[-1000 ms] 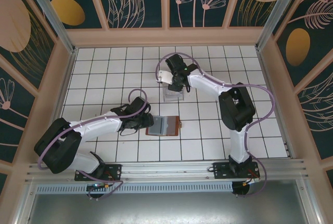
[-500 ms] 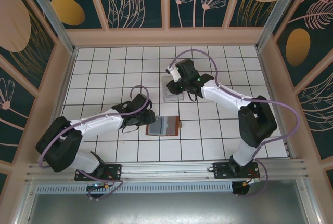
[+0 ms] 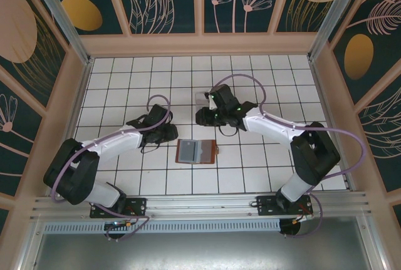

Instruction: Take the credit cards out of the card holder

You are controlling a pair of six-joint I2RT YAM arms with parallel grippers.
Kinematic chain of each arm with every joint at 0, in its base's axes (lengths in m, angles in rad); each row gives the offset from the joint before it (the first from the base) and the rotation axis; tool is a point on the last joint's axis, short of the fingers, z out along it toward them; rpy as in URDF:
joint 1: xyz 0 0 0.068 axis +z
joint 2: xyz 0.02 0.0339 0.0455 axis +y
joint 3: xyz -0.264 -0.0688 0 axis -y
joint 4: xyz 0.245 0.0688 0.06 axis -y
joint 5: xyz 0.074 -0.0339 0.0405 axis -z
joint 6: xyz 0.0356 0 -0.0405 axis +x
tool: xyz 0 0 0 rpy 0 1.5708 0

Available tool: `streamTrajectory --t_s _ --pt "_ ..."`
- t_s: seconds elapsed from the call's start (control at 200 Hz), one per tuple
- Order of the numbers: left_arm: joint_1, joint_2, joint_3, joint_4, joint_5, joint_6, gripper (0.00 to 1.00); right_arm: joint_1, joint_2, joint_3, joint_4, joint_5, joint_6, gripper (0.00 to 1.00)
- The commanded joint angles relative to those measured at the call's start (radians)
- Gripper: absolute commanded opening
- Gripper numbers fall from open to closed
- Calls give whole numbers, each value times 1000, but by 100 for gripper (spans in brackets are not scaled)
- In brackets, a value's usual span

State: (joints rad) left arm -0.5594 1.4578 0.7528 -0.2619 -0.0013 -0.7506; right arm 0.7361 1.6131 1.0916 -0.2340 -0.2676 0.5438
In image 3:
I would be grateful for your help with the bluish grey credit card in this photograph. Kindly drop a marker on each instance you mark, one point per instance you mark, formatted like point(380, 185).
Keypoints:
point(189, 151)

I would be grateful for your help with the brown leather card holder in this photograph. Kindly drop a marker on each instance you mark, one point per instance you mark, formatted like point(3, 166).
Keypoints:
point(208, 154)

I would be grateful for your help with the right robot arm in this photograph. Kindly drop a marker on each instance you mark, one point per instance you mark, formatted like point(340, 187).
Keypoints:
point(269, 126)

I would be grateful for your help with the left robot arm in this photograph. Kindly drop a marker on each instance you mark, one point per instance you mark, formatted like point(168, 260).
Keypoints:
point(116, 141)

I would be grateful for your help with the clear plastic tray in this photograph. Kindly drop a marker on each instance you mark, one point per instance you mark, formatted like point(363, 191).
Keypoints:
point(200, 101)

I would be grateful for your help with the black electronics module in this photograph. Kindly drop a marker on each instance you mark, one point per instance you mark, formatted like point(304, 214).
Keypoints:
point(119, 234)
point(289, 227)

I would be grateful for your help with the grey metal panel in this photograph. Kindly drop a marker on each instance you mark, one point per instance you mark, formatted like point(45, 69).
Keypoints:
point(200, 251)

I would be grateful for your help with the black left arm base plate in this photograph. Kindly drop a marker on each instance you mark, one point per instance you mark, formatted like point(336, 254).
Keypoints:
point(138, 207)

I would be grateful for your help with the aluminium mounting rail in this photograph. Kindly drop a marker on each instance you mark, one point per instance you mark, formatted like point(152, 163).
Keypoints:
point(200, 204)

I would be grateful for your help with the aluminium side rail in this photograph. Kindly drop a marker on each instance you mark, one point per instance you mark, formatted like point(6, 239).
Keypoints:
point(81, 94)
point(322, 94)

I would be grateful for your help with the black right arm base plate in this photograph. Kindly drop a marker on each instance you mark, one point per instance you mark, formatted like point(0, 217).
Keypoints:
point(266, 205)

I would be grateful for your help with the aluminium corner post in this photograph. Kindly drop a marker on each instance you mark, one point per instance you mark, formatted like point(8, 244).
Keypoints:
point(64, 16)
point(330, 16)

